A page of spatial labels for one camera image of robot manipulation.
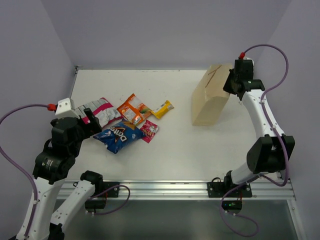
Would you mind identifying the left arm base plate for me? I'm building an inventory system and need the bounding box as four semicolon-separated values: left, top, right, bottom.
84;181;120;216

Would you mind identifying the blue Doritos bag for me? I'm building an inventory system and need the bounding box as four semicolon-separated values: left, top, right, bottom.
93;119;145;154

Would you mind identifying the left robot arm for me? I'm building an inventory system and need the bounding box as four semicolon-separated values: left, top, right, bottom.
15;108;104;240

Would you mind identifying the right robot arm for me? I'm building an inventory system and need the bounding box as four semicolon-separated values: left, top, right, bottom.
222;57;295;197

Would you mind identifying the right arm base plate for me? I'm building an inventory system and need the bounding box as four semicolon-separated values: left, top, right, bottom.
206;177;253;214

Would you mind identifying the pink white snack bag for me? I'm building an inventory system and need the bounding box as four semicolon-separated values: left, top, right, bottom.
75;97;122;129

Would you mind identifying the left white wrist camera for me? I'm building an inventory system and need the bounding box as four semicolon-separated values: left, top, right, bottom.
55;98;77;119

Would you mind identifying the beige paper bag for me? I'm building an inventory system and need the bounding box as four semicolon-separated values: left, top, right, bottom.
191;63;233;126

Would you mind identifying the red candy packet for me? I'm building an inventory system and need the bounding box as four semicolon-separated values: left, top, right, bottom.
140;120;159;144

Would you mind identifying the orange snack packet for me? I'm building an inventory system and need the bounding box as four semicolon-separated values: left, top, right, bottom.
117;93;152;126

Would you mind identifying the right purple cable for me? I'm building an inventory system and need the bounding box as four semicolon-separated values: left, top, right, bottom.
219;44;292;238

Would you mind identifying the aluminium mounting rail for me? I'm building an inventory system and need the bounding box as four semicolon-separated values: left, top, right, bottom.
58;177;297;201

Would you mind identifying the yellow snack bar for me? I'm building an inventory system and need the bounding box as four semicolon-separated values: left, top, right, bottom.
151;100;174;119

